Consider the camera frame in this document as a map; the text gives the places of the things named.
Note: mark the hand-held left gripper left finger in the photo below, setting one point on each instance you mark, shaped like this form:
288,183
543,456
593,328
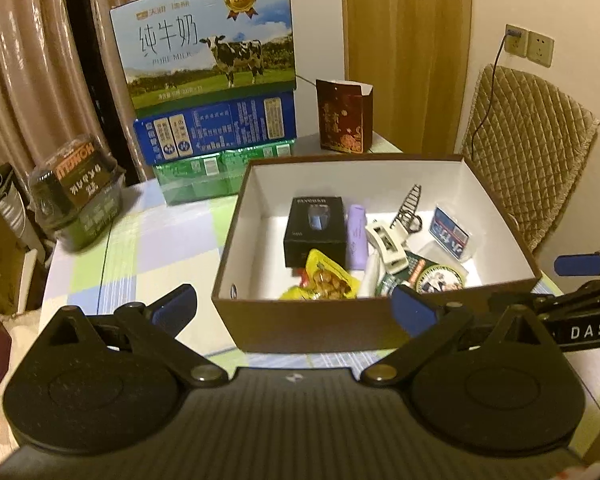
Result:
175,305

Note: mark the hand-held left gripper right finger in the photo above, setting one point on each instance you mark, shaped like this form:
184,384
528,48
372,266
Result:
412,310

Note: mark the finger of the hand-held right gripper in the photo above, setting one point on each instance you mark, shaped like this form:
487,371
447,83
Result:
580,264
580,300

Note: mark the round green card packet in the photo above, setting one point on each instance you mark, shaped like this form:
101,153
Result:
437,277

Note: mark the white hair claw clip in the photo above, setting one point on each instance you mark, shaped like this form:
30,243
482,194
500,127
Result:
395,260

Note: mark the clear floss pick box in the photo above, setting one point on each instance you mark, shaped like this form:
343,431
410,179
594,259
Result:
450,232

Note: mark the yellow chestnut snack packet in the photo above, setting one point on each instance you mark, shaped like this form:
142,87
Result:
325,280

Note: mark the brown cardboard box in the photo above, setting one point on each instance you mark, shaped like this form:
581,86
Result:
305,327

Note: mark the black product box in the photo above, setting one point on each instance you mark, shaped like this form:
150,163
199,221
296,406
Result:
315,240

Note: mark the plaid cloth desktop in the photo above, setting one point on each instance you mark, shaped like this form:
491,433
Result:
155,250

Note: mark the chair with quilted cover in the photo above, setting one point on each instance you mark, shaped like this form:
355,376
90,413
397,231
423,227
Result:
530,150

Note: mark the green drink pack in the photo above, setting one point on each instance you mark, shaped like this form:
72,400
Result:
195,175

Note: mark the brown paper bag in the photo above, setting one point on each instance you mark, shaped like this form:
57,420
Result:
0,220

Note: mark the dark red gift box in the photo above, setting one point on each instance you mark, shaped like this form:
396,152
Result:
340,120

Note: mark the blue milk carton box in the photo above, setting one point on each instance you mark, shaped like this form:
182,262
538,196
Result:
205,45

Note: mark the brown wooden door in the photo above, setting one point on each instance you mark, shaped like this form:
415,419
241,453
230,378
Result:
405,35

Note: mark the beige curtain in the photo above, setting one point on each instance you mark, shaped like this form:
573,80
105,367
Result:
30,60

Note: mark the beige wall socket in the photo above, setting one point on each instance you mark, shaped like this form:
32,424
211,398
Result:
541,49
516,42

